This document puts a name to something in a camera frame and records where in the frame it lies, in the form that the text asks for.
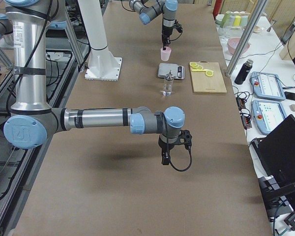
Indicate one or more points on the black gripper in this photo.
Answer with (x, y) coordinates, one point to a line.
(166, 31)
(165, 147)

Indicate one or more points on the pink plastic cup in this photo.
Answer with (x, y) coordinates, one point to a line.
(165, 53)

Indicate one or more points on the digital kitchen scale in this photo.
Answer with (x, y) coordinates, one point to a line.
(178, 71)

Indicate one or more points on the glass sauce bottle metal spout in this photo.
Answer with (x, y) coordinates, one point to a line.
(168, 83)

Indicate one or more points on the green cup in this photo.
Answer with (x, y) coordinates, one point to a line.
(226, 22)

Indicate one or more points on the yellow cup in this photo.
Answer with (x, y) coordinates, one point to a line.
(236, 22)

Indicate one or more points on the yellow plastic knife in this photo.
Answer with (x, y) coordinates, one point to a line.
(199, 70)

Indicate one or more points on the bamboo cutting board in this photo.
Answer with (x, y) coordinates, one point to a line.
(203, 84)

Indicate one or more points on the pink bowl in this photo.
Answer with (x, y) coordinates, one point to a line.
(233, 43)

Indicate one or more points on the black water bottle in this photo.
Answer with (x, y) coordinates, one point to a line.
(244, 71)

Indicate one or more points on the blue teach pendant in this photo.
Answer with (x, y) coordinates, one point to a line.
(267, 86)
(267, 115)

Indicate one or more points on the black monitor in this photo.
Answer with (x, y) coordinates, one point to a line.
(276, 153)

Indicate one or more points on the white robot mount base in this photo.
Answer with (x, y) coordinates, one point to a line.
(102, 65)

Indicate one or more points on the aluminium frame post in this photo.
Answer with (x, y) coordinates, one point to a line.
(252, 22)

